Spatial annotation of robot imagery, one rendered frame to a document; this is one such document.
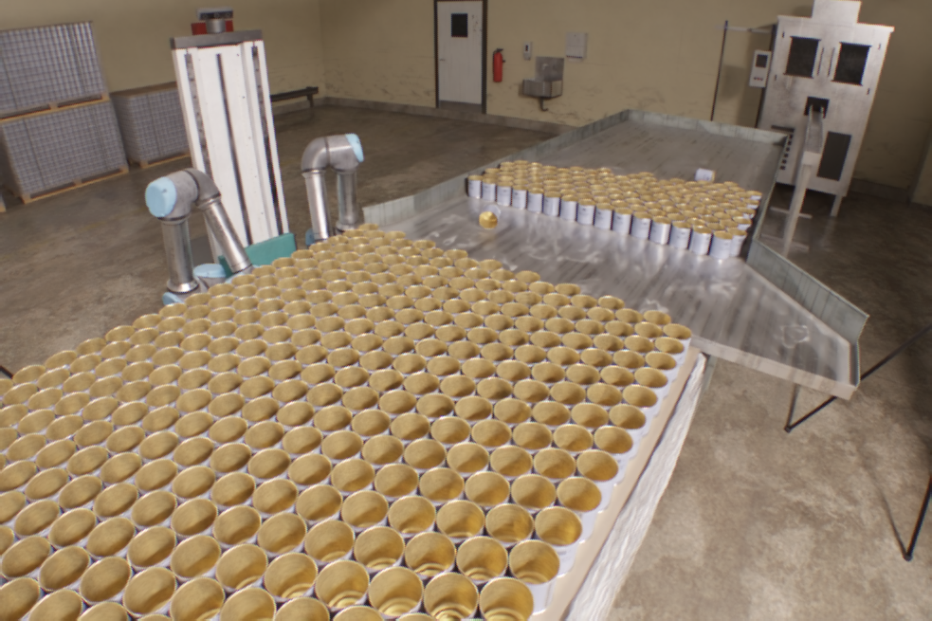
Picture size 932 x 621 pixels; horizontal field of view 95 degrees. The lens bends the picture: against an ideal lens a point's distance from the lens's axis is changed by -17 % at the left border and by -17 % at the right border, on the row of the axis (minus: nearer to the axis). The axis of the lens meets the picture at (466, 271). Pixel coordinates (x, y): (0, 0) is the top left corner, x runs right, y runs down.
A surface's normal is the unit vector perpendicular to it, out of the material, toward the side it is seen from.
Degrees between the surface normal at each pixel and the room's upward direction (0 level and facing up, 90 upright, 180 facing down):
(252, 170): 90
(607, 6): 90
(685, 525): 0
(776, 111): 90
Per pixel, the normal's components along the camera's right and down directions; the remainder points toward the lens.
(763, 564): 0.00, -0.88
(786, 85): -0.58, 0.38
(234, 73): 0.72, 0.33
